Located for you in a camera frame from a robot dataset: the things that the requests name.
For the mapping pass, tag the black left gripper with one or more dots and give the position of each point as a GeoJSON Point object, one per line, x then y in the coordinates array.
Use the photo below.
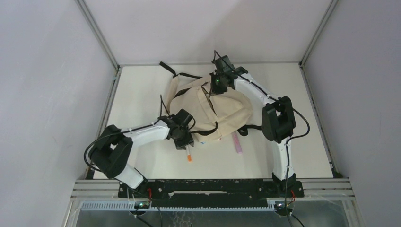
{"type": "Point", "coordinates": [188, 140]}

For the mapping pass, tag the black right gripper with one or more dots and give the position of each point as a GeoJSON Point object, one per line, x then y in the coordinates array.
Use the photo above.
{"type": "Point", "coordinates": [214, 90]}

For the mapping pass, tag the orange capped white marker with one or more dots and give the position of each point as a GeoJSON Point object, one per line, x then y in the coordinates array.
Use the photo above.
{"type": "Point", "coordinates": [188, 153]}

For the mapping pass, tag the beige canvas backpack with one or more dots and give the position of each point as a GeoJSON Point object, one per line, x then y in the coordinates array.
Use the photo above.
{"type": "Point", "coordinates": [214, 115]}

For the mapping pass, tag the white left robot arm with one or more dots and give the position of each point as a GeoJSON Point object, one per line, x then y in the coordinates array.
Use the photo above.
{"type": "Point", "coordinates": [110, 152]}

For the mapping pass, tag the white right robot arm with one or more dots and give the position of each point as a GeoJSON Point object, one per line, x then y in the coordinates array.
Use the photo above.
{"type": "Point", "coordinates": [280, 123]}

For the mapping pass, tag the pink highlighter pen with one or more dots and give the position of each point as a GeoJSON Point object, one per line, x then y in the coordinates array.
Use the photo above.
{"type": "Point", "coordinates": [236, 142]}

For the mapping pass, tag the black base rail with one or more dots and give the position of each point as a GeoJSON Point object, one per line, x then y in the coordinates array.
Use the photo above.
{"type": "Point", "coordinates": [212, 193]}

